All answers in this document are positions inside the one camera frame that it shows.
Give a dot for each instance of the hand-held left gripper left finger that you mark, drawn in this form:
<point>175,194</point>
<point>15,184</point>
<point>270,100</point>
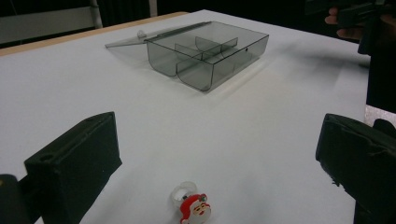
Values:
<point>74,161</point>

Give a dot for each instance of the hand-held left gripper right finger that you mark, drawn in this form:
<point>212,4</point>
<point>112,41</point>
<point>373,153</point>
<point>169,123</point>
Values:
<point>361,158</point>

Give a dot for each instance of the white metal stand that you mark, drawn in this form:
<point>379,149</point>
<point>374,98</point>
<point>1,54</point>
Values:
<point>96,13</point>

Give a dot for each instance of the clear grey compartment box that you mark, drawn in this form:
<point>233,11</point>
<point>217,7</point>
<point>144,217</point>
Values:
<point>202,53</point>

